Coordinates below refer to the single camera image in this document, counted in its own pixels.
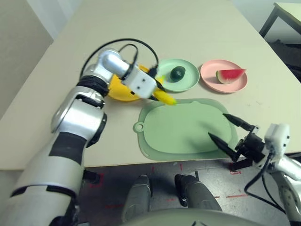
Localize yellow plastic plate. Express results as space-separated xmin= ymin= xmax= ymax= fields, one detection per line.
xmin=107 ymin=65 xmax=151 ymax=102

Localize green silicone cutting mat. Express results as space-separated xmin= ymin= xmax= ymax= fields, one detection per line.
xmin=133 ymin=98 xmax=239 ymax=162

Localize yellow toy banana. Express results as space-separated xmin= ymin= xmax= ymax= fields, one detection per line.
xmin=152 ymin=75 xmax=177 ymax=106

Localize pink plastic plate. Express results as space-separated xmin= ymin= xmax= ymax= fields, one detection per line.
xmin=200 ymin=59 xmax=248 ymax=94

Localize mint green plastic plate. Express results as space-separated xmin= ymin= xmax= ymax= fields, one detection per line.
xmin=156 ymin=58 xmax=200 ymax=92

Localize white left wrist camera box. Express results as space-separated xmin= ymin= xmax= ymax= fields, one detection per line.
xmin=122 ymin=68 xmax=158 ymax=99

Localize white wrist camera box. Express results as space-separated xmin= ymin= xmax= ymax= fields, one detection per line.
xmin=263 ymin=123 xmax=290 ymax=156
xmin=122 ymin=68 xmax=158 ymax=99

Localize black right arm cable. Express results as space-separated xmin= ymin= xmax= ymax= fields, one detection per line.
xmin=244 ymin=150 xmax=287 ymax=214

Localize red toy watermelon slice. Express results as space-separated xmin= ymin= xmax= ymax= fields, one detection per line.
xmin=215 ymin=68 xmax=247 ymax=85

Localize grey robot torso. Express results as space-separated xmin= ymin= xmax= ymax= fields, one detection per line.
xmin=122 ymin=208 xmax=292 ymax=226

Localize beige side table black legs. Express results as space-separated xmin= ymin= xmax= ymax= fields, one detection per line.
xmin=258 ymin=2 xmax=301 ymax=78

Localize dark green toy avocado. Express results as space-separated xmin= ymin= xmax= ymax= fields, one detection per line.
xmin=170 ymin=66 xmax=186 ymax=82

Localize grey robot leg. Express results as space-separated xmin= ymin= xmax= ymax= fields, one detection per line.
xmin=174 ymin=174 xmax=223 ymax=212
xmin=122 ymin=174 xmax=151 ymax=223

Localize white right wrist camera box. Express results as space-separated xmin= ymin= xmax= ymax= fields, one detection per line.
xmin=263 ymin=123 xmax=290 ymax=156

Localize black table leg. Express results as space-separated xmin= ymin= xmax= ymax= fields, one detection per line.
xmin=82 ymin=169 xmax=101 ymax=184
xmin=230 ymin=158 xmax=254 ymax=171

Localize beige partition board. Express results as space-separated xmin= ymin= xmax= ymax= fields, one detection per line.
xmin=0 ymin=0 xmax=55 ymax=120

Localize grey left robot leg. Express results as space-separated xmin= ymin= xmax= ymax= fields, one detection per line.
xmin=122 ymin=174 xmax=151 ymax=223

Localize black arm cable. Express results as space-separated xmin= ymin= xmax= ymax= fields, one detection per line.
xmin=244 ymin=150 xmax=287 ymax=214
xmin=81 ymin=38 xmax=160 ymax=78

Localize grey right robot leg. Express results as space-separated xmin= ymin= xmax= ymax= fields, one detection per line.
xmin=174 ymin=174 xmax=223 ymax=212

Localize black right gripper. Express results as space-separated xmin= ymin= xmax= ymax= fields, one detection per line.
xmin=207 ymin=113 xmax=266 ymax=163

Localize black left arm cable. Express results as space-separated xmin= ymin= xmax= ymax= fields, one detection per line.
xmin=81 ymin=38 xmax=160 ymax=78

